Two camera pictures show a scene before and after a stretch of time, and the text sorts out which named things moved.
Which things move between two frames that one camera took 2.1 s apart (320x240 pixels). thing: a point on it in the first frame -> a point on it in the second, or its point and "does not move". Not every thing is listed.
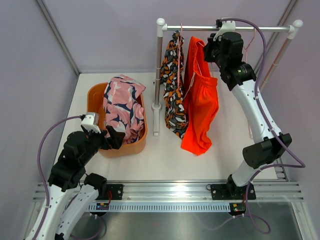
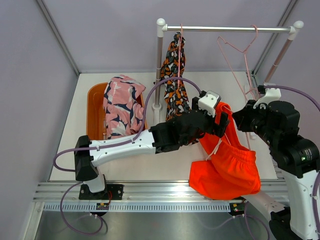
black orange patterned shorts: x=173 y=76 does not move
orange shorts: x=202 y=99 -> x=231 y=172
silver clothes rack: x=293 y=29 does not move
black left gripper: x=115 y=140 -> x=211 y=129
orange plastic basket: x=95 y=101 does not move
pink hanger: x=198 y=64 -> x=245 y=132
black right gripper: x=207 y=49 -> x=241 y=117
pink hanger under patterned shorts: x=179 y=54 does not move
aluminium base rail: x=183 y=196 does not move
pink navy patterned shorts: x=122 y=111 does not move
